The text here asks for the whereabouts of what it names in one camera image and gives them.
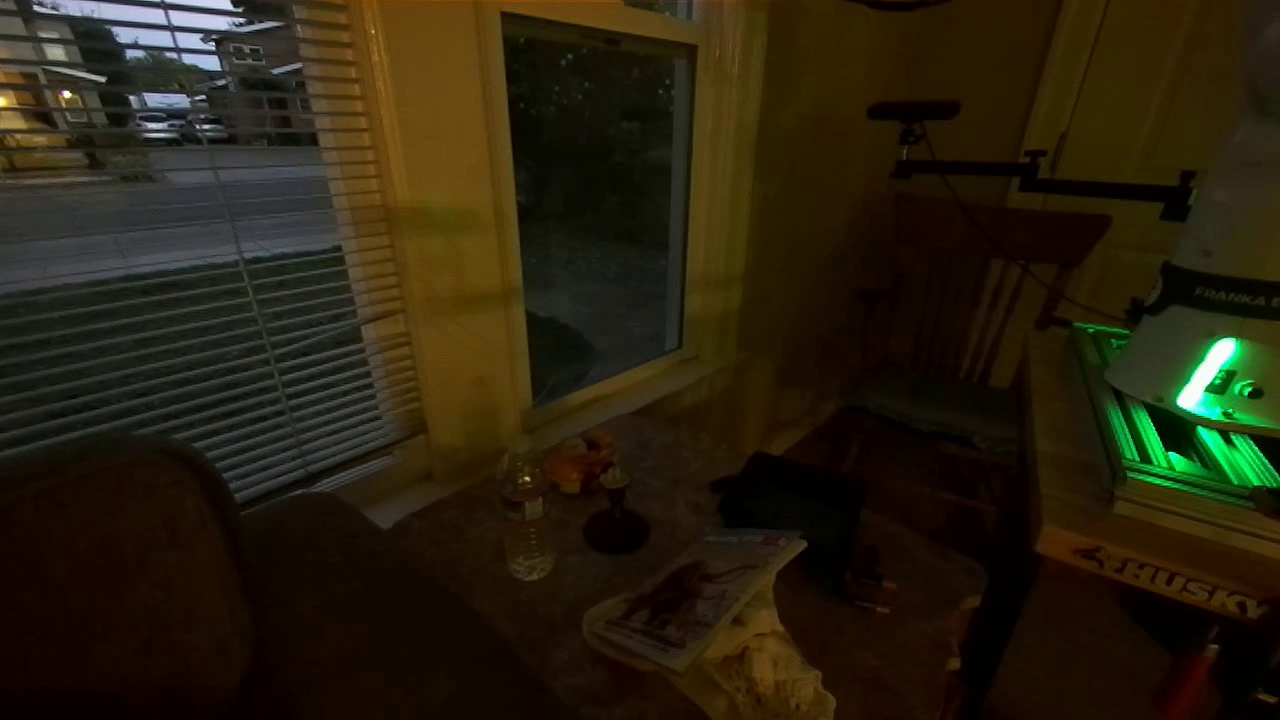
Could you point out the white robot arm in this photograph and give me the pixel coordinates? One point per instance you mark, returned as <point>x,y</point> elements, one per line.
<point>1211,336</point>

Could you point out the left window white blinds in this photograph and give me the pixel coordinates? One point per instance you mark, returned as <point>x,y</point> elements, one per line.
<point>195,239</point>

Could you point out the orange small toy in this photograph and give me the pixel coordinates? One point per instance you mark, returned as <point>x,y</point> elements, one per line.
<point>578,467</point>

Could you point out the clear plastic water bottle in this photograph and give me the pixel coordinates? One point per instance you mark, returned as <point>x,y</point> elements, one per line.
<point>524,521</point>

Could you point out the black bag on table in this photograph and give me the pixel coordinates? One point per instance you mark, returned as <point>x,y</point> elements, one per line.
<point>788,494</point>

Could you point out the crumpled white paper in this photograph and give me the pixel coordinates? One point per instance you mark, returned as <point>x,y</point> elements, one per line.
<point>758,674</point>

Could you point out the wooden chair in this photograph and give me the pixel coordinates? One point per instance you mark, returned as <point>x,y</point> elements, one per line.
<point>964,286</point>

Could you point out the Husky work cart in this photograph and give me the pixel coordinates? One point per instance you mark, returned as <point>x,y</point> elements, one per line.
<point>1094,599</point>

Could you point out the dark sofa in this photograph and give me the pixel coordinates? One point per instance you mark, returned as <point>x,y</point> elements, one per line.
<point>136,589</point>

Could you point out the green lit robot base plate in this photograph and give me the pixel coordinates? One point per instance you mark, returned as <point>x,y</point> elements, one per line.
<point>1160,455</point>

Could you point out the red handled tool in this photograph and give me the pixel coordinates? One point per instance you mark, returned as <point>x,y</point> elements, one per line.
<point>1189,679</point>

